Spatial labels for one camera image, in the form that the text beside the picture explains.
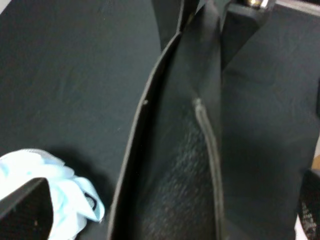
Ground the light blue bath loofah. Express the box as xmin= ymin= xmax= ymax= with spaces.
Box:
xmin=0 ymin=148 xmax=105 ymax=240

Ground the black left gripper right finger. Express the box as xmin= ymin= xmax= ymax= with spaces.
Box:
xmin=296 ymin=169 xmax=320 ymax=240

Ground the black leather pouch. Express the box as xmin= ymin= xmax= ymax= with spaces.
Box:
xmin=107 ymin=0 xmax=275 ymax=240

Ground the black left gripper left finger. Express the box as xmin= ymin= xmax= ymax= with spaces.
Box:
xmin=0 ymin=178 xmax=54 ymax=240

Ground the black tablecloth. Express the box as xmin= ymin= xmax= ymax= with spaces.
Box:
xmin=0 ymin=0 xmax=320 ymax=240

